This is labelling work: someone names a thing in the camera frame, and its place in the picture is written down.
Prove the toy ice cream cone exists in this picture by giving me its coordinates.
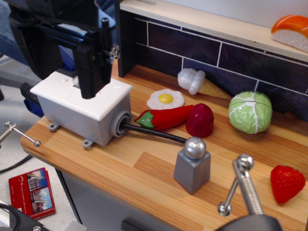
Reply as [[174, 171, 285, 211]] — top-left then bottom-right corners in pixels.
[[177, 68, 232, 100]]

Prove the wooden shelf with tile backsplash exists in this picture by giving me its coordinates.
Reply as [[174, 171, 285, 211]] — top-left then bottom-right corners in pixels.
[[115, 0, 308, 120]]

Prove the toy salmon sushi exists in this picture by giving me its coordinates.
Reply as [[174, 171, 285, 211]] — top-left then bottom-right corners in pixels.
[[271, 14, 308, 52]]

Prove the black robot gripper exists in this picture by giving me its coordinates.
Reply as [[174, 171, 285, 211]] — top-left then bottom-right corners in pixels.
[[8, 0, 119, 99]]

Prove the red booklet on floor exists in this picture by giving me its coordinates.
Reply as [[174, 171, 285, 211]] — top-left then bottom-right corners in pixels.
[[8, 168, 56, 220]]

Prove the blue clamp behind box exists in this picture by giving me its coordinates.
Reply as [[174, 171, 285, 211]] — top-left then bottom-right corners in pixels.
[[20, 82, 44, 118]]

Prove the toy fried egg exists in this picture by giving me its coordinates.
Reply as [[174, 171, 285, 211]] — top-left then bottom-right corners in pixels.
[[147, 89, 185, 110]]

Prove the grey toy salt shaker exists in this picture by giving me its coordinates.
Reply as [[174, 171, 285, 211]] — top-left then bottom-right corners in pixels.
[[173, 137, 211, 194]]

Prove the grey cabinet drawer front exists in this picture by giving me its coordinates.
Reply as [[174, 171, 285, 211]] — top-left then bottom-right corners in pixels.
[[56, 170, 175, 231]]

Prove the black power cable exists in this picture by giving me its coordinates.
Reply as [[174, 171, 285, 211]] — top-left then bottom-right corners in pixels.
[[123, 123, 187, 144]]

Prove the metal clamp left edge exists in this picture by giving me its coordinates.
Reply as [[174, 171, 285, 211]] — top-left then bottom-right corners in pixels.
[[0, 121, 41, 148]]

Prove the green toy cabbage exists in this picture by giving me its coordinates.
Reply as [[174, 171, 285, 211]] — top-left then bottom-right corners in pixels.
[[229, 91, 273, 134]]

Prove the red toy strawberry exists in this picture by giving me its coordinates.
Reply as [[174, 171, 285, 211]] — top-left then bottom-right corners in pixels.
[[270, 165, 306, 204]]

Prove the red toy chili pepper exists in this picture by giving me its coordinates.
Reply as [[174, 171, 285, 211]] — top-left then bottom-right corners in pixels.
[[134, 105, 194, 130]]

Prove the black equipment bottom left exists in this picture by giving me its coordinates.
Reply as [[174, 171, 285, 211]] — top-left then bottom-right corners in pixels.
[[0, 204, 44, 231]]

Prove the grey electrical switch box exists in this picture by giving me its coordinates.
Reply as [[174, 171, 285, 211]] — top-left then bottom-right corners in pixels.
[[30, 72, 133, 149]]

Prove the dark red toy plum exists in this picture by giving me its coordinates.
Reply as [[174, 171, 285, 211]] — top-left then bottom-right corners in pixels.
[[186, 103, 214, 138]]

